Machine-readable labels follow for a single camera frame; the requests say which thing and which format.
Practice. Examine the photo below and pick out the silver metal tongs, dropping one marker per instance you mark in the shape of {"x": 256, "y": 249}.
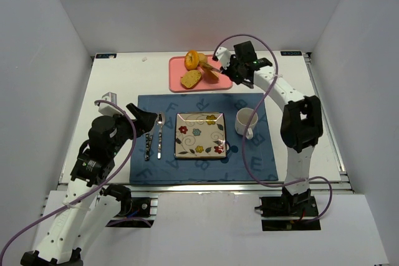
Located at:
{"x": 212, "y": 67}

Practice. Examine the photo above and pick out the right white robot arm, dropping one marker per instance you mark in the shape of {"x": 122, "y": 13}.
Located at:
{"x": 301, "y": 125}

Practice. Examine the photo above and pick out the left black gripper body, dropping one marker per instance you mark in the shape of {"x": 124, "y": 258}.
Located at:
{"x": 133, "y": 119}

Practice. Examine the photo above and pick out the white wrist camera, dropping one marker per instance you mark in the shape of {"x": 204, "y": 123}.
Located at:
{"x": 106, "y": 109}
{"x": 223, "y": 56}

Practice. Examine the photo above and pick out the aluminium table frame rail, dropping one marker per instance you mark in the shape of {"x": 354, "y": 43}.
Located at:
{"x": 318, "y": 188}

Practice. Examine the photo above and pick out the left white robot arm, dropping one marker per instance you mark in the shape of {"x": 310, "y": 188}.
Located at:
{"x": 91, "y": 202}

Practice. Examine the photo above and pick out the herb bread slice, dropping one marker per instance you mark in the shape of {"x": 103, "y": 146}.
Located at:
{"x": 191, "y": 79}
{"x": 210, "y": 75}

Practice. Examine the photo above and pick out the square floral ceramic plate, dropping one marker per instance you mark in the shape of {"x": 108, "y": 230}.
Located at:
{"x": 200, "y": 135}

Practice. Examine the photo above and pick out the silver spoon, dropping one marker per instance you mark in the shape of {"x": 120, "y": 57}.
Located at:
{"x": 161, "y": 121}

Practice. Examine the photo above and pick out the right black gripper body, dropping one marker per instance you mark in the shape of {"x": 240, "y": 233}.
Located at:
{"x": 232, "y": 68}

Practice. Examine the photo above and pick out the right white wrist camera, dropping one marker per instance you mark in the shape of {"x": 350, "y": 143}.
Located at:
{"x": 223, "y": 56}

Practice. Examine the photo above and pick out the silver knife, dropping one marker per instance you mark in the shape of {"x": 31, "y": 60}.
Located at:
{"x": 148, "y": 144}

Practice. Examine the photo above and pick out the small round bread bun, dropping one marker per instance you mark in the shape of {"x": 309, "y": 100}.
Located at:
{"x": 203, "y": 59}

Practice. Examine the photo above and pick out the white ceramic mug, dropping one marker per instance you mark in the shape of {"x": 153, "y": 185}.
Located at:
{"x": 246, "y": 120}

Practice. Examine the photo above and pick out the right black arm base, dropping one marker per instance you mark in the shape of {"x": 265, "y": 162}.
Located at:
{"x": 286, "y": 213}

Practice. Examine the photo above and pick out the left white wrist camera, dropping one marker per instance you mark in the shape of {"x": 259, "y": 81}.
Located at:
{"x": 106, "y": 109}

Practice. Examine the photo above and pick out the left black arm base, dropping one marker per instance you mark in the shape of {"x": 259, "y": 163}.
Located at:
{"x": 133, "y": 210}

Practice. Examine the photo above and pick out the blue letter-print placemat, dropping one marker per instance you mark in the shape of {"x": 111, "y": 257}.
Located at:
{"x": 243, "y": 160}

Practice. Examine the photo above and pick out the orange glazed bread roll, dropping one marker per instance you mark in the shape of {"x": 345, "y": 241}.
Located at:
{"x": 191, "y": 60}

